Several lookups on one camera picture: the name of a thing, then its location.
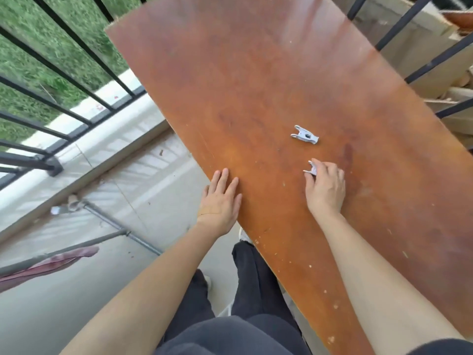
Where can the person's left thumb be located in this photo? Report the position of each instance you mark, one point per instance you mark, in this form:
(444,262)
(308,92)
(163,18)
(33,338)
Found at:
(238,205)

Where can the person's right thumb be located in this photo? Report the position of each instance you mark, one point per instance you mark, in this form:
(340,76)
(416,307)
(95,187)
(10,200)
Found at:
(308,184)

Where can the person's left little finger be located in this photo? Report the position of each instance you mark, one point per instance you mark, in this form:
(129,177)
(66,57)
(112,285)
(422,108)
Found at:
(205,191)

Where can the brown bowl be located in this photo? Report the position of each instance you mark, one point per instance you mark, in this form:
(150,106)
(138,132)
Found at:
(460,19)

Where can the grey metal pipe frame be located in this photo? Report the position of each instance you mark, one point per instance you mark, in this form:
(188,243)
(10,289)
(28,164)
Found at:
(111,222)

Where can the person's right forearm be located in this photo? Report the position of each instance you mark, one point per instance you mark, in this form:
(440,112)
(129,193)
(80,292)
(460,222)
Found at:
(373,277)

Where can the pile of wooden planks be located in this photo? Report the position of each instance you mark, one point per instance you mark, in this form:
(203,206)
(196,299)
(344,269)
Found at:
(421,36)

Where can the dark grey trousers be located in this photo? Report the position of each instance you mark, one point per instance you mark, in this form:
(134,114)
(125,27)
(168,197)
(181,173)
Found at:
(255,292)

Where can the person's left middle finger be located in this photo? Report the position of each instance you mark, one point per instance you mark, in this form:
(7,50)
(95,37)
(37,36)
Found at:
(223,181)

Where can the dark grey sleeve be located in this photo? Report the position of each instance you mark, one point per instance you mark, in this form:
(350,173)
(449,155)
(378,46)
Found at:
(443,348)

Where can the person's left forearm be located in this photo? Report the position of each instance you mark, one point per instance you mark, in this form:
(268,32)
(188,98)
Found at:
(147,292)

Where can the white shoe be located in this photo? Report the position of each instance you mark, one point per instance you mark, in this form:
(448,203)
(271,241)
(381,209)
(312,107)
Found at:
(208,283)
(245,236)

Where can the person's right hand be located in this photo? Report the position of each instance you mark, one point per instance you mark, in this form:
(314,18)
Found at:
(327,194)

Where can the person's left hand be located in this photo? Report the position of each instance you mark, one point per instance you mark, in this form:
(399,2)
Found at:
(218,212)

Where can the pink cloth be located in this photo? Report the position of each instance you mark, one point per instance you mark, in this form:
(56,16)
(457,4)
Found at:
(48,264)

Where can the small white scrap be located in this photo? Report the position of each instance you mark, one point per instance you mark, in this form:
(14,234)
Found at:
(56,210)

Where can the black metal railing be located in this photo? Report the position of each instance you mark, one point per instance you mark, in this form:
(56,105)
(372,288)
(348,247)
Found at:
(434,62)
(48,103)

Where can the white plastic clothespin half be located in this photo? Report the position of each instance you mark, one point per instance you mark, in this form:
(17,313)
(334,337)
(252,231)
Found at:
(305,134)
(311,169)

